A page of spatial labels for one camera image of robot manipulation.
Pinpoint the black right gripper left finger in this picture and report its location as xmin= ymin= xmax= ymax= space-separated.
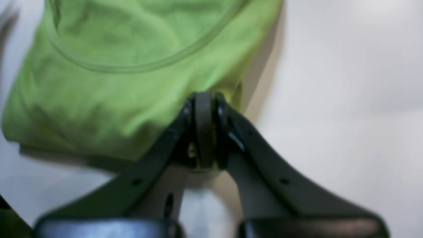
xmin=33 ymin=92 xmax=214 ymax=238

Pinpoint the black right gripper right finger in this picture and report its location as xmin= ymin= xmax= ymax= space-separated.
xmin=214 ymin=93 xmax=390 ymax=238

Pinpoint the green T-shirt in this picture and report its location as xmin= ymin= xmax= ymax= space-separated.
xmin=1 ymin=0 xmax=281 ymax=161

